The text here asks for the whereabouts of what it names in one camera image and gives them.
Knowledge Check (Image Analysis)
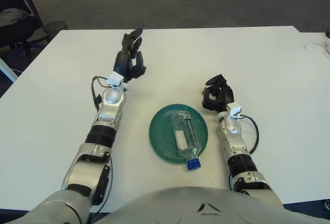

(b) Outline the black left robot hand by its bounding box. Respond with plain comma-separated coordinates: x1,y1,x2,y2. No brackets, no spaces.
112,27,147,83

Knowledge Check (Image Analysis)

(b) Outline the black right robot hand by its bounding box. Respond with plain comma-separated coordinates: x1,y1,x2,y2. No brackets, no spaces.
201,74,235,113

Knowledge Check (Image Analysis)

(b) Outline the clear bottle with blue cap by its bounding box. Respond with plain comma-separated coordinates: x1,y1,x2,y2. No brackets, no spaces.
171,110,202,172

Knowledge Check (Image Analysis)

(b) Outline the green round plate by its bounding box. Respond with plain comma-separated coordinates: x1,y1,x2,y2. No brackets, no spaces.
148,103,208,164

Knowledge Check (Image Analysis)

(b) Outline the black mesh wastebasket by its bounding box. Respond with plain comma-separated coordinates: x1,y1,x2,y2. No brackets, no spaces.
42,21,69,41

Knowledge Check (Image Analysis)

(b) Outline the black office chair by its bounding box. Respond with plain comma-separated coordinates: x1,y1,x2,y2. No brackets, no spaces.
0,0,44,62

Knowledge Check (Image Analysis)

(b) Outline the white table leg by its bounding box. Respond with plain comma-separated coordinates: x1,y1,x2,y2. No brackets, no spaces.
0,57,19,83

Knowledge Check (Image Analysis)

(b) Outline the silver robot torso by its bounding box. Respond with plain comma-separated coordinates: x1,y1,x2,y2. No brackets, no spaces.
92,186,330,224

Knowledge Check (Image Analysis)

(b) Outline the grey cloth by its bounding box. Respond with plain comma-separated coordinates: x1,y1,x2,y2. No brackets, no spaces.
0,8,29,25

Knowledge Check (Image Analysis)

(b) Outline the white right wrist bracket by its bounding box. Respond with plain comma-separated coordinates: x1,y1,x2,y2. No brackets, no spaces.
226,103,243,120

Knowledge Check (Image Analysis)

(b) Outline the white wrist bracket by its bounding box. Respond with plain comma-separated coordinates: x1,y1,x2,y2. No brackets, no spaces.
107,71,128,92
226,103,243,120

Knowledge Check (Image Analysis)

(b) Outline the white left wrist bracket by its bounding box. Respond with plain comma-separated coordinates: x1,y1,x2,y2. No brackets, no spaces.
107,71,128,92

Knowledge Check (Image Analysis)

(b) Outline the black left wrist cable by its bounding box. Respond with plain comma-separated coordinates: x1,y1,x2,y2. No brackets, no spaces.
90,75,112,111

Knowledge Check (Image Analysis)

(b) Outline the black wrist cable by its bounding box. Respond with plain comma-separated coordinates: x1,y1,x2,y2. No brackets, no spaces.
90,75,112,111
241,115,259,155

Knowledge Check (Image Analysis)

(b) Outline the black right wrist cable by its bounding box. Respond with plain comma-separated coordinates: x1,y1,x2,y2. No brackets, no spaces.
241,115,259,155

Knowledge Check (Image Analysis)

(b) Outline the white thin cable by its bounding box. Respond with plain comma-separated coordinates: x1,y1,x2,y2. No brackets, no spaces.
303,41,326,51

